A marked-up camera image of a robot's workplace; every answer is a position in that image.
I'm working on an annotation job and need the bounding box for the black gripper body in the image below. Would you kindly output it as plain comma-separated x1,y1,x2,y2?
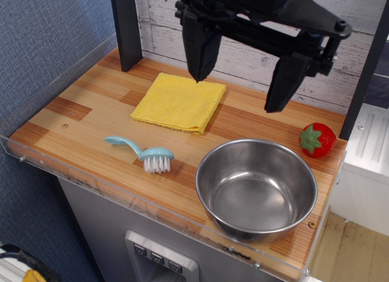
176,0,352,77

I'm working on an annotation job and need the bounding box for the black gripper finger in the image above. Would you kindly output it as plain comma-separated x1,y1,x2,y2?
181,7,221,82
265,54,310,113

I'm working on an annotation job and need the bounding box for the red toy strawberry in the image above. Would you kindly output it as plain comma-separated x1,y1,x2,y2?
299,122,337,158

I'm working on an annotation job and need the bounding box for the stainless steel pot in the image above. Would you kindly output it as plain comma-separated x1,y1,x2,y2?
195,139,318,244

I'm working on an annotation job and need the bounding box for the yellow folded cloth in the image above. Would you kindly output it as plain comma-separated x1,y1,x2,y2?
131,72,226,135

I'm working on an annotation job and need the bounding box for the light blue dish brush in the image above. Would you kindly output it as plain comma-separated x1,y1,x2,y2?
105,136,174,174

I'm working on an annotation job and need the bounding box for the white ribbed appliance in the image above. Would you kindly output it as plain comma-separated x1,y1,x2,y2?
329,104,388,235

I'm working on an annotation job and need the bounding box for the grey toy fridge cabinet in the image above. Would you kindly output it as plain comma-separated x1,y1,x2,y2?
59,179,278,281

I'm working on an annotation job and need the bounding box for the silver dispenser button panel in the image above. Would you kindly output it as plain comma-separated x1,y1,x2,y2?
125,230,200,281

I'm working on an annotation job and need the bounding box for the black yellow object corner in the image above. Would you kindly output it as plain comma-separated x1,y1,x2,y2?
1,244,62,282

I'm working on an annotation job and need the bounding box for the dark right upright post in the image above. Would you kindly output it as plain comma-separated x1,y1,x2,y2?
339,0,388,140

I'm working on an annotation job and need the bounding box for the dark upright post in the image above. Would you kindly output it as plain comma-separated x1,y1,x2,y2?
339,0,388,140
111,0,143,72

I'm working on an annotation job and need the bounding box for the dark left upright post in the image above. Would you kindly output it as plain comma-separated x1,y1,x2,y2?
111,0,143,72

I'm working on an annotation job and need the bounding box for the clear acrylic guard rail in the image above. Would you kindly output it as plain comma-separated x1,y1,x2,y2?
0,32,348,282

